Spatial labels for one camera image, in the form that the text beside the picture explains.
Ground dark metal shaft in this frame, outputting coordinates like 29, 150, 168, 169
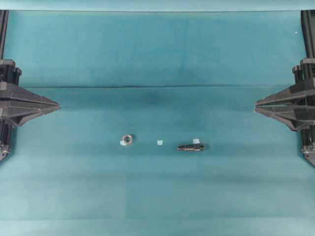
177, 144, 205, 151

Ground black frame rail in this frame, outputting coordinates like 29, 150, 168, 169
0, 10, 9, 60
301, 10, 315, 58

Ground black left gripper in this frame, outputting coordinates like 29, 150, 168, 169
0, 59, 61, 154

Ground teal table cloth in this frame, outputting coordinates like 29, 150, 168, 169
0, 0, 315, 236

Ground right black frame rail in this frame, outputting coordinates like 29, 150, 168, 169
301, 10, 315, 58

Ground left black frame rail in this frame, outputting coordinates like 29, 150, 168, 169
0, 10, 9, 60

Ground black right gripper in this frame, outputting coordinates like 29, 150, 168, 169
253, 58, 315, 155

